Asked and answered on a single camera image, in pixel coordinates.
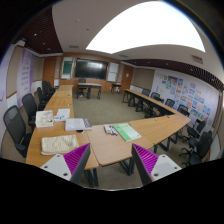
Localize white plastic bag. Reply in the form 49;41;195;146
35;110;53;128

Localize colourful wall posters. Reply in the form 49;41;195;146
157;74;213;125

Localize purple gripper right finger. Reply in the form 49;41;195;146
131;144;181;185

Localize white paper sheets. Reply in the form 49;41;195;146
53;109;70;122

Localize cream knitted towel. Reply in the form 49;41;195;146
41;135;79;155

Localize black office chair right near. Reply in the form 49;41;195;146
183;131;212;167

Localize white box stack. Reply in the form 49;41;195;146
65;118;92;131

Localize marker pens pack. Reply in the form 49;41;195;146
104;125;117;136

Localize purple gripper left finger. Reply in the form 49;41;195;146
41;143;90;184

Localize wooden front desk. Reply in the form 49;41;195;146
77;83;102;99

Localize large black wall screen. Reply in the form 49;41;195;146
75;58;108;80

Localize purple wall banner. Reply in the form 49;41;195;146
17;49;34;100

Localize black office chair near left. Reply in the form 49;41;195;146
3;105;32;158

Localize wooden door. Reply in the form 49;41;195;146
42;57;57;85

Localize black office chair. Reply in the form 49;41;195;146
22;93;37;129
183;131;212;167
3;105;32;158

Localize green folder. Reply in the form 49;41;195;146
114;123;141;141

